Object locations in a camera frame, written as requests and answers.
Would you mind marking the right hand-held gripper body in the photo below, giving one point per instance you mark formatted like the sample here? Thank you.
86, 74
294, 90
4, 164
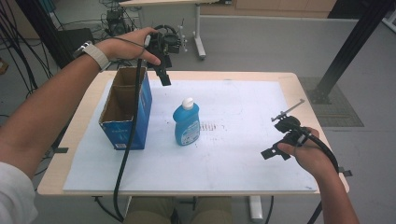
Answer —
291, 126

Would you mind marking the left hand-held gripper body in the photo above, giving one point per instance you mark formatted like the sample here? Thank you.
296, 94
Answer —
165, 42

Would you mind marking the blue detergent bottle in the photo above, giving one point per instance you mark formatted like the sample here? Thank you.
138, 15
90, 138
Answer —
186, 126

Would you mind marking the blue cardboard box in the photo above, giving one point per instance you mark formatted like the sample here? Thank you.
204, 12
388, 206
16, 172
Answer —
124, 130

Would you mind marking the person's right hand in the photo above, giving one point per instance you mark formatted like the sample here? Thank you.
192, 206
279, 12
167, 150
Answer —
311, 155

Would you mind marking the person's left hand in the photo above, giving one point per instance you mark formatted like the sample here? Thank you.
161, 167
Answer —
127, 46

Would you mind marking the white-legged desk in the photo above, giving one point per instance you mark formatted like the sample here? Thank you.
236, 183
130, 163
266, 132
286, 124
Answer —
186, 4

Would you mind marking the dark grid floor mat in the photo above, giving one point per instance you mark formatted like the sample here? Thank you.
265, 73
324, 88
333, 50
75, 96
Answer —
334, 105

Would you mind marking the white table leg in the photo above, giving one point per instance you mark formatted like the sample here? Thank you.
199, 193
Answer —
256, 209

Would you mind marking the grey tape strip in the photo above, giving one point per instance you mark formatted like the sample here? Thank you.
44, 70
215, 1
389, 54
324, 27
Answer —
60, 150
345, 171

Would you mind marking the grey band wristwatch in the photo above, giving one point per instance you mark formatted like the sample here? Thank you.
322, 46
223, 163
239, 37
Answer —
95, 54

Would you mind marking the person's right leg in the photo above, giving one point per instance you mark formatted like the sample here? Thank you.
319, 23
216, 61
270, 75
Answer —
213, 211

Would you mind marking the person's leg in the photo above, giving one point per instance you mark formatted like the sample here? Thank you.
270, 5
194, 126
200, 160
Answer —
149, 211
213, 211

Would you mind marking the black case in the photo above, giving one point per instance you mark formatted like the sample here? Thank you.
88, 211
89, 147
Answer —
76, 40

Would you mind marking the thick black metal stand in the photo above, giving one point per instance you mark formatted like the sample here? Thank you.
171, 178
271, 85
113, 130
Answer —
351, 53

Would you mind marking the person's left leg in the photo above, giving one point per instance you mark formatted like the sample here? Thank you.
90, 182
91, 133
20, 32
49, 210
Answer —
149, 211

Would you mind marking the white shirt sleeve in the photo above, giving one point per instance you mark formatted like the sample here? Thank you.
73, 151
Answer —
15, 196

